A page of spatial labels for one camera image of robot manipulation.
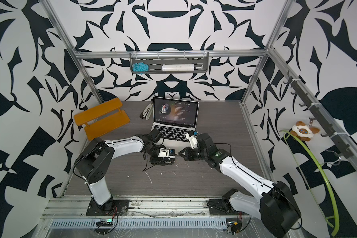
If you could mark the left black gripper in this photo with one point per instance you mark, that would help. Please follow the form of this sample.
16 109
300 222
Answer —
156 160

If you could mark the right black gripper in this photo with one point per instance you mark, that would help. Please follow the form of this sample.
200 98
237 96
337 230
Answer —
185 153

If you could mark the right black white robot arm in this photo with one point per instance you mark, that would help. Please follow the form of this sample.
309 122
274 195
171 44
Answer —
270 202

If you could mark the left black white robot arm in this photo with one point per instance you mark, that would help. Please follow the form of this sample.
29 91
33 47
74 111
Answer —
94 161

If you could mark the silver laptop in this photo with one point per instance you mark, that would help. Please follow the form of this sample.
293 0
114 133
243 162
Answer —
174 118

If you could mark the black silver stapler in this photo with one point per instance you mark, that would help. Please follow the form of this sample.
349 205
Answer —
147 112

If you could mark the orange two-tier stand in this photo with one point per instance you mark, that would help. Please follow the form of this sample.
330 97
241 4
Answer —
102 119

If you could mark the left small electronics board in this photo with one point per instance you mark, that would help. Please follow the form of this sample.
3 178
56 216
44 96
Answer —
105 223

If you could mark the small electronics board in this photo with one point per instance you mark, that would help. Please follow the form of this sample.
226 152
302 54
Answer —
234 227
105 223

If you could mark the white roll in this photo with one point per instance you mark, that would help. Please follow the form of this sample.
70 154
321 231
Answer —
178 67

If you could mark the right small electronics board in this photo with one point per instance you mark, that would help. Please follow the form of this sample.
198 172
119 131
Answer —
234 227

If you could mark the teal scrubber ball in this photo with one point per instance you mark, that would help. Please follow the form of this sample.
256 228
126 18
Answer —
140 67

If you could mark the brown white plush toy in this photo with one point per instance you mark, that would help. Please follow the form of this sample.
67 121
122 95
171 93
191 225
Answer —
303 131

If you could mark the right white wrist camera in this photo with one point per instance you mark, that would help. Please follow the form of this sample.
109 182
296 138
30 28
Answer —
191 136

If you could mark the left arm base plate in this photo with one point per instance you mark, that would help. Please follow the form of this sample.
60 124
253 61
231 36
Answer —
120 206

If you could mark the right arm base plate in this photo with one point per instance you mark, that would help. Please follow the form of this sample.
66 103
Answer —
221 207

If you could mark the grey wall tray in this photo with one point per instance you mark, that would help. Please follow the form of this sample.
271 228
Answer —
155 62

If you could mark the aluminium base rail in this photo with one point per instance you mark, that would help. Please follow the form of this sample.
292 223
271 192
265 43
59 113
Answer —
138 207

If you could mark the grey hook rail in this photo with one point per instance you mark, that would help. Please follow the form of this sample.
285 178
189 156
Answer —
328 124

